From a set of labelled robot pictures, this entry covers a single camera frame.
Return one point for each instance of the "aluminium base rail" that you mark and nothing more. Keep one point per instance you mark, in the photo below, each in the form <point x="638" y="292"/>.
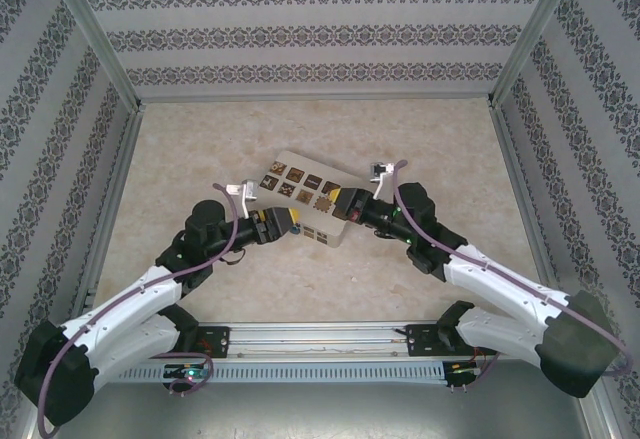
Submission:
<point x="320" y="339"/>

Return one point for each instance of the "cream box with brown prints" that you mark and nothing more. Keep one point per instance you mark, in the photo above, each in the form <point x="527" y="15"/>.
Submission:
<point x="302" y="160"/>

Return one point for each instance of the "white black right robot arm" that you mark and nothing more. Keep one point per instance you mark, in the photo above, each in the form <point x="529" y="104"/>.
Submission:
<point x="500" y="284"/>

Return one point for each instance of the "aluminium frame post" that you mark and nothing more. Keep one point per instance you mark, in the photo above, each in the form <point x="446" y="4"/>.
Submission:
<point x="95" y="34"/>
<point x="537" y="34"/>

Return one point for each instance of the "aluminium frame rail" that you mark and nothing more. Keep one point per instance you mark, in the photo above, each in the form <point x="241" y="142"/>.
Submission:
<point x="525" y="184"/>
<point x="112" y="199"/>

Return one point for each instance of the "small circuit board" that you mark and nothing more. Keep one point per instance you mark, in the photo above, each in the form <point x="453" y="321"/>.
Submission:
<point x="187" y="372"/>
<point x="462" y="367"/>

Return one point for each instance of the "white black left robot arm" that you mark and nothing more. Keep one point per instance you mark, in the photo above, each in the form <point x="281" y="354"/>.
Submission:
<point x="125" y="299"/>

